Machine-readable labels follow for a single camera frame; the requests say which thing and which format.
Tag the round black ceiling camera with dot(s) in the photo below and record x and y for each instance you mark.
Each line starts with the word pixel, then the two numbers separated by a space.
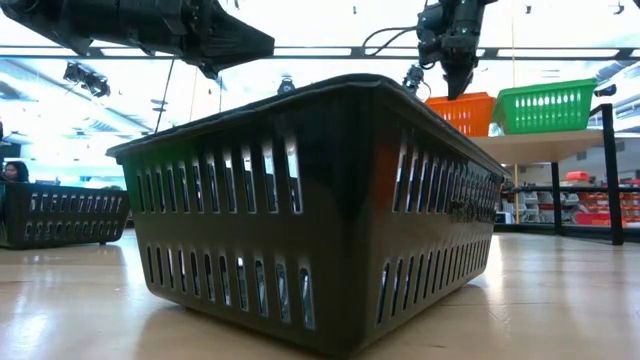
pixel 286 87

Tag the storage rack with red bins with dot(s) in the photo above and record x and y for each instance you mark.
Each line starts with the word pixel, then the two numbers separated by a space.
pixel 590 205

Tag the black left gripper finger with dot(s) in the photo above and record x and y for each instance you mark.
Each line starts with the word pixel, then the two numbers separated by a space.
pixel 230 57
pixel 235 30

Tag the thin yellow pole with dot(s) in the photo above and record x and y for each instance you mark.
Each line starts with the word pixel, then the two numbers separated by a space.
pixel 516 195

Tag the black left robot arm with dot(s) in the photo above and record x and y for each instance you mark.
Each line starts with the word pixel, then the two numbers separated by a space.
pixel 50 20

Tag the person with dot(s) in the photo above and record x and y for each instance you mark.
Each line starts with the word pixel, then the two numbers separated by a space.
pixel 17 172

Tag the black aluminium table frame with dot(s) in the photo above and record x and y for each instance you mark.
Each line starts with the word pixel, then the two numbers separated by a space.
pixel 580 231

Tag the black plastic basket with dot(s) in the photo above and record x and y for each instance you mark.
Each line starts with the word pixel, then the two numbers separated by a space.
pixel 325 200
pixel 65 235

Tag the black ceiling camera cluster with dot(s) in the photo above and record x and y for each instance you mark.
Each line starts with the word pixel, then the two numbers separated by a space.
pixel 90 81

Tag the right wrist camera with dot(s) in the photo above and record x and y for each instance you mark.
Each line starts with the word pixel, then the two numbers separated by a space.
pixel 430 35

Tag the long ceiling light strip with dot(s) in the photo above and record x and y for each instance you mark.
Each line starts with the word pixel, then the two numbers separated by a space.
pixel 357 51

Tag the small black ceiling fixture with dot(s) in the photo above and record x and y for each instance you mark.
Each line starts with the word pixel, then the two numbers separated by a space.
pixel 606 90

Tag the red storage bin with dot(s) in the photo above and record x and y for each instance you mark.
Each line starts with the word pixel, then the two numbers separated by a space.
pixel 577 176

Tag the wooden shelf with black legs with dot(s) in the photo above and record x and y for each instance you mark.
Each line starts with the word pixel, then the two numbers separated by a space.
pixel 535 147

